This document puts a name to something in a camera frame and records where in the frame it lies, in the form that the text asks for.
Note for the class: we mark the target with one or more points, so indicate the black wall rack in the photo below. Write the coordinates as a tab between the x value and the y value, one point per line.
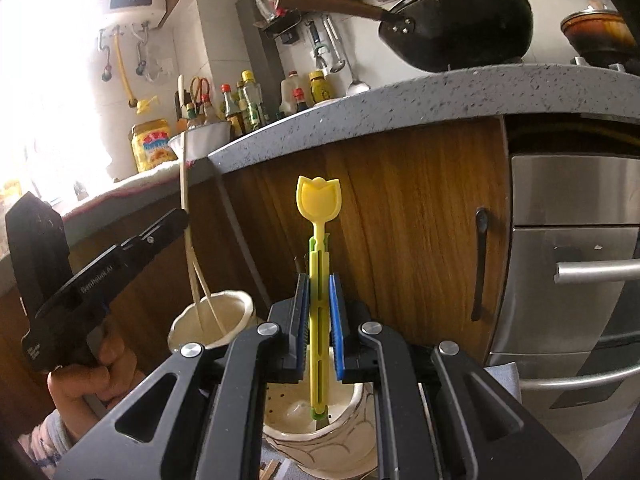
295	27

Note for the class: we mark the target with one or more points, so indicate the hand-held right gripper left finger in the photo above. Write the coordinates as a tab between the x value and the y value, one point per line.
301	330

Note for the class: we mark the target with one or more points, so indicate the stainless steel oven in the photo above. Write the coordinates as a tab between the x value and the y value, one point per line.
560	240

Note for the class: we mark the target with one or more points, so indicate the person's left hand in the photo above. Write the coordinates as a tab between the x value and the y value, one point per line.
95	385

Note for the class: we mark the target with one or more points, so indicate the red capped soy sauce bottle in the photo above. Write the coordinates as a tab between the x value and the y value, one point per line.
231	110

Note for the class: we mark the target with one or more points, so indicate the white bowl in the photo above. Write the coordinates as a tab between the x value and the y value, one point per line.
210	140

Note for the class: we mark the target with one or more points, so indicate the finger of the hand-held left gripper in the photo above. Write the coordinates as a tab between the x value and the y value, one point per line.
160	232

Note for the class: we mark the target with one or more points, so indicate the yellow capped green bottle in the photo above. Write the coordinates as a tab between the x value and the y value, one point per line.
252	100

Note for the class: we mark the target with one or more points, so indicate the wooden cabinet door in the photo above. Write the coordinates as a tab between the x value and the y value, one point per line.
410	220

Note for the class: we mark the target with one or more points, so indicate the brown clay pot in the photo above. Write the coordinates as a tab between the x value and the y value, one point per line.
595	35

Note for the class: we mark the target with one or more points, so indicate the hanging metal spoon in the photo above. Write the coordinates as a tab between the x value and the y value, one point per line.
357	85

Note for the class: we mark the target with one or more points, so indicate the yellow tulip plastic spoon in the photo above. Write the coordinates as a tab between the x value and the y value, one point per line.
317	200

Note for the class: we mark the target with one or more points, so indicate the white plastic jug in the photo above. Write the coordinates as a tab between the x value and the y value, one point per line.
290	90

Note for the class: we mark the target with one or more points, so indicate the wooden chopstick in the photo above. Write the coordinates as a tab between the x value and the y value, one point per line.
210	300
184	175

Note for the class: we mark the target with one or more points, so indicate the yellow jar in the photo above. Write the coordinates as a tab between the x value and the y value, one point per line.
320	89

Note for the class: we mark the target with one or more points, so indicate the yellow cooking oil jug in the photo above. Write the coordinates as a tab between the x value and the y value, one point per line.
152	145

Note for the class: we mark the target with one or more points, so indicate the white wall socket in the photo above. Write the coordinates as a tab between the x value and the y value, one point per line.
166	66

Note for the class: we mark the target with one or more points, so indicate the cream ceramic utensil holder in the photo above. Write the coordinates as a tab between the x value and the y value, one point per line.
300	440
236	310

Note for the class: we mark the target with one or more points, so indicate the white cloth with red edge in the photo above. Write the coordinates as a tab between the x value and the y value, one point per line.
140	180

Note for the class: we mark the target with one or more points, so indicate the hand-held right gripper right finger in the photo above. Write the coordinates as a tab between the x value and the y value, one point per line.
336	330

